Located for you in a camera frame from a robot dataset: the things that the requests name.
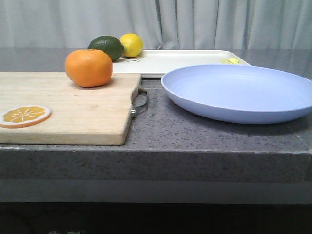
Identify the light blue plate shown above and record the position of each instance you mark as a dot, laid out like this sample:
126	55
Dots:
239	94

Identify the orange fruit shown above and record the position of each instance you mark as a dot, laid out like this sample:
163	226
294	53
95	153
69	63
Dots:
89	68

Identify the cream white tray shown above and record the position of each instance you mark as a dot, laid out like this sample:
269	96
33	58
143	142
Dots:
155	63

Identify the yellow utensil on tray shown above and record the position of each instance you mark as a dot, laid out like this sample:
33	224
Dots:
229	60

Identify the wooden cutting board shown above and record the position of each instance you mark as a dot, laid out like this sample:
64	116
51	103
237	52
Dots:
80	116

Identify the yellow lemon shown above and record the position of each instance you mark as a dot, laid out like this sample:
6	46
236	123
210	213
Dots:
132	44

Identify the green lime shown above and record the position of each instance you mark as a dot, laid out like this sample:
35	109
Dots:
108	44

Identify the orange slice coaster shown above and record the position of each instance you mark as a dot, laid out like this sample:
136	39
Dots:
24	116

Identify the grey curtain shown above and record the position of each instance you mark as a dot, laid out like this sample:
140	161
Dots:
162	24

